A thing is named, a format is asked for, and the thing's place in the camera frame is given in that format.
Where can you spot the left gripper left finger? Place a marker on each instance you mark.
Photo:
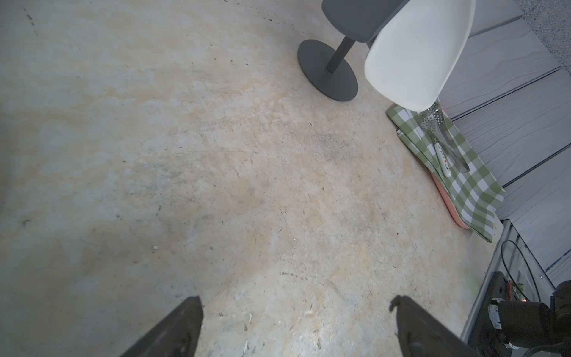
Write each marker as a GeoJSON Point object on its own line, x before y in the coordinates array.
{"type": "Point", "coordinates": [175, 335]}

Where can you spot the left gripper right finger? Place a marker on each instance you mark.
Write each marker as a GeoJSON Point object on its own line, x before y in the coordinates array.
{"type": "Point", "coordinates": [420, 334]}

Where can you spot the cream spatula light wood handle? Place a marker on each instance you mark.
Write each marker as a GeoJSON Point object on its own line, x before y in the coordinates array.
{"type": "Point", "coordinates": [413, 56]}

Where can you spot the grey spatula mint handle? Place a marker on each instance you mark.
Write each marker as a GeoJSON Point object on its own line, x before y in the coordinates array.
{"type": "Point", "coordinates": [361, 20]}

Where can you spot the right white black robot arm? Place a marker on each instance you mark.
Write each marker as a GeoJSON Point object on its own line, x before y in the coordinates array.
{"type": "Point", "coordinates": [503, 324]}

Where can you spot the grey utensil rack stand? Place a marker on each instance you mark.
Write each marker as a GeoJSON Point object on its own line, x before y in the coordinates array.
{"type": "Point", "coordinates": [327, 70]}

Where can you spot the pink plate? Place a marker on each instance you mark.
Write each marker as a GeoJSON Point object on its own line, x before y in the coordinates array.
{"type": "Point", "coordinates": [449, 204]}

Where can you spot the green checkered cloth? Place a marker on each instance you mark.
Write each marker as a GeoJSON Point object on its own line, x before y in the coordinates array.
{"type": "Point", "coordinates": [468, 184]}

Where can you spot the metal spoon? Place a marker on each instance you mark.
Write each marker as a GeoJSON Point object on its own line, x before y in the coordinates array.
{"type": "Point", "coordinates": [432, 121]}

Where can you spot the aluminium mounting rail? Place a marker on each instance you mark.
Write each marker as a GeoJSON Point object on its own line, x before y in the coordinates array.
{"type": "Point", "coordinates": [512, 262]}

